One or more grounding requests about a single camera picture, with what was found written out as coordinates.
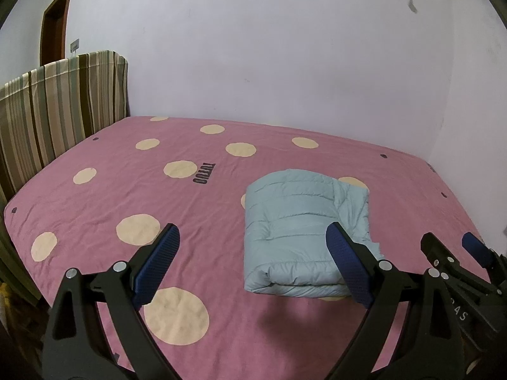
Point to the dark wooden door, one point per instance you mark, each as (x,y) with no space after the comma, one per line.
(53,32)

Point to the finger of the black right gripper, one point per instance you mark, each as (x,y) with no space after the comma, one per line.
(450,269)
(494,264)

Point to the striped fabric headboard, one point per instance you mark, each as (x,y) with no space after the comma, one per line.
(48,110)

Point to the light blue puffer jacket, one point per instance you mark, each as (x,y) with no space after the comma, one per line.
(287,214)

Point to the pink polka dot bed sheet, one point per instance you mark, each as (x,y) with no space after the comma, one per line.
(66,216)

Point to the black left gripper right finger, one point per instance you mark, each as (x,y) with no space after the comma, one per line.
(429,345)

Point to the grey wall switch plate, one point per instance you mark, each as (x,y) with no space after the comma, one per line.
(74,45)

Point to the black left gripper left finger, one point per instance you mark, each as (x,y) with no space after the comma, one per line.
(76,346)

